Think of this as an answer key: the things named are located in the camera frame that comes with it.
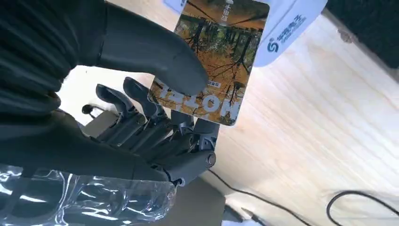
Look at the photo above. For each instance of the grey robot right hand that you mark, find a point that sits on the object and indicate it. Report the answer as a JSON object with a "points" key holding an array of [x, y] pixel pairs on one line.
{"points": [[78, 149]]}

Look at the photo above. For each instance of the grey laptop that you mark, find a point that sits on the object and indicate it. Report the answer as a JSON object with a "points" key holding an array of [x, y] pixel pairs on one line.
{"points": [[196, 202]]}

